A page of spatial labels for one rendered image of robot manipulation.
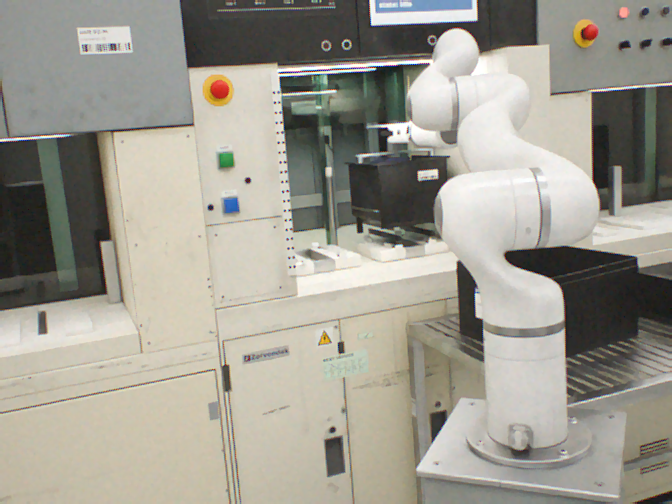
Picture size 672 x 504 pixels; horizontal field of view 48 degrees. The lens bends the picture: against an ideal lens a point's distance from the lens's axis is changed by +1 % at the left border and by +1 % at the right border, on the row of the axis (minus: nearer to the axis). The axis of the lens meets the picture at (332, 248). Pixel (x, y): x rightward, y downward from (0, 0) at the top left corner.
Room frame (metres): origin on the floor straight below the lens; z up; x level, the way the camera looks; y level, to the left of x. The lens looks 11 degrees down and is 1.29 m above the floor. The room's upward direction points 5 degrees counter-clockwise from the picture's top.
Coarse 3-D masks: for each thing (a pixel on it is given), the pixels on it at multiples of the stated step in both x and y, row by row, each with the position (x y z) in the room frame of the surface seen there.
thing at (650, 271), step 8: (664, 264) 1.75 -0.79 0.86; (640, 272) 1.69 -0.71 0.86; (648, 272) 1.68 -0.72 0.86; (656, 272) 1.68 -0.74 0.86; (664, 272) 1.67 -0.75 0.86; (640, 280) 1.69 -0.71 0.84; (648, 280) 1.66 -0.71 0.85; (656, 280) 1.64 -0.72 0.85; (664, 280) 1.62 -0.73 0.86; (640, 288) 1.69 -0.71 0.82; (648, 288) 1.66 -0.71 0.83; (656, 288) 1.64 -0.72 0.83; (664, 288) 1.62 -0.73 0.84; (640, 296) 1.69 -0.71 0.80; (648, 296) 1.66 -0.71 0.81; (656, 296) 1.64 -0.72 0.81; (664, 296) 1.62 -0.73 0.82; (640, 304) 1.69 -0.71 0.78; (648, 304) 1.66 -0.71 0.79; (656, 304) 1.64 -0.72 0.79; (664, 304) 1.62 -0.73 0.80; (640, 312) 1.68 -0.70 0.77; (648, 312) 1.66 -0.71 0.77; (656, 312) 1.64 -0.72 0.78; (664, 312) 1.62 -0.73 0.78; (664, 320) 1.62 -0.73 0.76
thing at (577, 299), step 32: (512, 256) 1.73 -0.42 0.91; (544, 256) 1.77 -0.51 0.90; (576, 256) 1.69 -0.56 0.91; (608, 256) 1.61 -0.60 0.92; (576, 288) 1.45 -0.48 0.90; (608, 288) 1.49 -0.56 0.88; (480, 320) 1.58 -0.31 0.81; (576, 320) 1.45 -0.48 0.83; (608, 320) 1.49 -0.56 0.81; (576, 352) 1.45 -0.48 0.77
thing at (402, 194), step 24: (360, 168) 2.10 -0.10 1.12; (384, 168) 2.00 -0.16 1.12; (408, 168) 2.02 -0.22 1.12; (432, 168) 2.05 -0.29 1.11; (360, 192) 2.11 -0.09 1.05; (384, 192) 2.00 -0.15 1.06; (408, 192) 2.02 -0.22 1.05; (432, 192) 2.05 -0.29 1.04; (360, 216) 2.12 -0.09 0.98; (384, 216) 1.99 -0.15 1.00; (408, 216) 2.02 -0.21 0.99; (432, 216) 2.04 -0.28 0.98
